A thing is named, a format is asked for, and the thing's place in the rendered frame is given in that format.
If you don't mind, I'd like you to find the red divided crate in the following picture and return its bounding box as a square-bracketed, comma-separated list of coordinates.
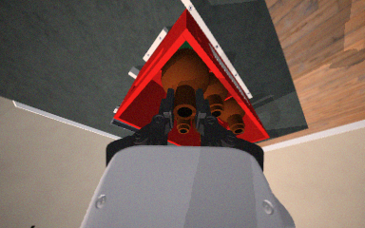
[113, 9, 267, 146]

